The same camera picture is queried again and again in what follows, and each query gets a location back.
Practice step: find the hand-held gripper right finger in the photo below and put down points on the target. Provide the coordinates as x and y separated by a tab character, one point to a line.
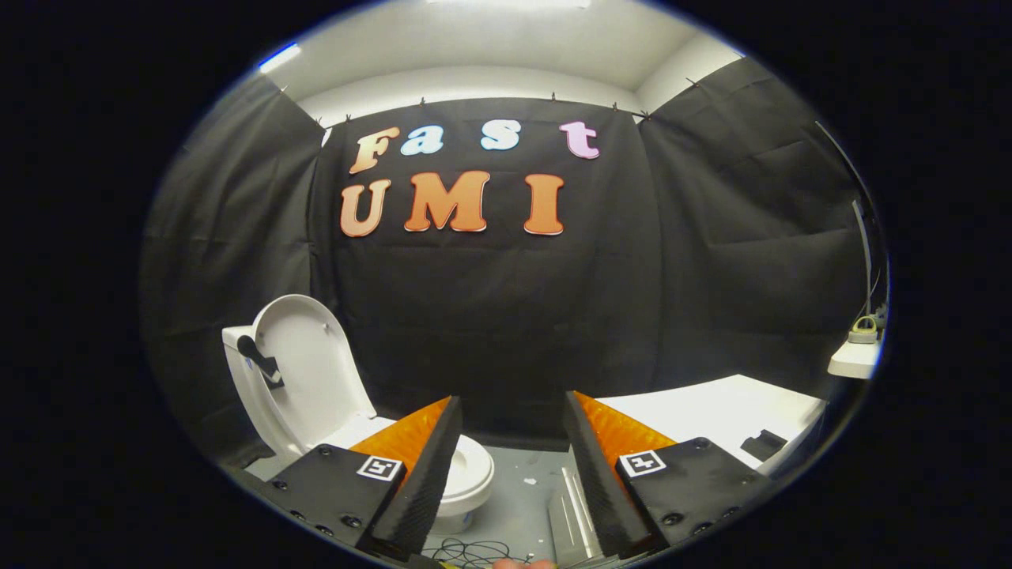
605	482

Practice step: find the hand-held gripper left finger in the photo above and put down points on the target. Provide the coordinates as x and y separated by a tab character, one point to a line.
427	482

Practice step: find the white ceramic toilet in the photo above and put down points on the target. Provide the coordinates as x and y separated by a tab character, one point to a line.
474	474

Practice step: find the white panelled cabinet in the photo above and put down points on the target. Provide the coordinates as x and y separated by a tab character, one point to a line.
711	411

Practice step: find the black flat object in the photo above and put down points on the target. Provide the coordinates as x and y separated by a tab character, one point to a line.
763	446

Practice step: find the black backdrop cloth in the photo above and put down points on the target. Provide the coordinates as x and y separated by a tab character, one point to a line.
506	316

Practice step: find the green and grey tape roll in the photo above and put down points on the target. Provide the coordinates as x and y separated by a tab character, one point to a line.
863	332

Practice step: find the black curved stand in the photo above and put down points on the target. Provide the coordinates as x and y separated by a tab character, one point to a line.
862	237

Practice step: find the small ceiling light strip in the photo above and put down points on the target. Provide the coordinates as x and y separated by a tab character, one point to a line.
279	58

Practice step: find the large ceiling light panel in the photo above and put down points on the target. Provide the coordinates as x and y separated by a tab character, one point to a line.
506	3

